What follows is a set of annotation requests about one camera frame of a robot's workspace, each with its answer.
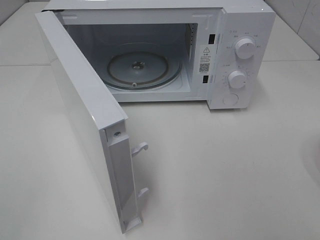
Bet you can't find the white microwave oven body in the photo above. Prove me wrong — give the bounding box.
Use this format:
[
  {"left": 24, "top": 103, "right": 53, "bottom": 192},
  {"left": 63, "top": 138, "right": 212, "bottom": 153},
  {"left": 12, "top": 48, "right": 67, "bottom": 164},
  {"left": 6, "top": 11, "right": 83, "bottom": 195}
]
[{"left": 40, "top": 0, "right": 276, "bottom": 110}]

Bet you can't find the round microwave door button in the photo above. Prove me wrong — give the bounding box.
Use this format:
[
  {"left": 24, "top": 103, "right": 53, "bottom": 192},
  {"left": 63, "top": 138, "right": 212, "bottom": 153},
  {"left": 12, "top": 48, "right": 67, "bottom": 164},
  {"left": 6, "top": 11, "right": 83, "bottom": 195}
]
[{"left": 222, "top": 93, "right": 239, "bottom": 106}]

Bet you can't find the white microwave knob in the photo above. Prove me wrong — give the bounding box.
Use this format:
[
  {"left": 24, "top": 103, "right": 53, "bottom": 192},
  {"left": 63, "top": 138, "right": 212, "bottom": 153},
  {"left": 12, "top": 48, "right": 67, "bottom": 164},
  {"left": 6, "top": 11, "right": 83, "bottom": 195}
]
[
  {"left": 227, "top": 70, "right": 247, "bottom": 89},
  {"left": 234, "top": 36, "right": 256, "bottom": 60}
]

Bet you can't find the white microwave door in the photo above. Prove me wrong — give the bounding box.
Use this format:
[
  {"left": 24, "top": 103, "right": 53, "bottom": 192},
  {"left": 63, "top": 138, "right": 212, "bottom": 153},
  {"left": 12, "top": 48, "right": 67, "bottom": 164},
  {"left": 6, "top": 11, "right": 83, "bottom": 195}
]
[{"left": 35, "top": 11, "right": 148, "bottom": 233}]

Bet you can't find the white warning label sticker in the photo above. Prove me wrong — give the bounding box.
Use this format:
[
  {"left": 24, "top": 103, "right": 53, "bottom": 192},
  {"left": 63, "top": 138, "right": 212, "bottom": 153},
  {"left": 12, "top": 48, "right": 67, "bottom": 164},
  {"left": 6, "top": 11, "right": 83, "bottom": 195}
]
[{"left": 197, "top": 44, "right": 216, "bottom": 74}]

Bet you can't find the glass microwave turntable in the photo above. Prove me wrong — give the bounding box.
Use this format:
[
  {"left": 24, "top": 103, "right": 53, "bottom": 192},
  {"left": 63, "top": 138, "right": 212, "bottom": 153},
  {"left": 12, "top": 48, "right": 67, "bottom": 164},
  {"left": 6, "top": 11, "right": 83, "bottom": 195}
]
[{"left": 102, "top": 42, "right": 183, "bottom": 91}]

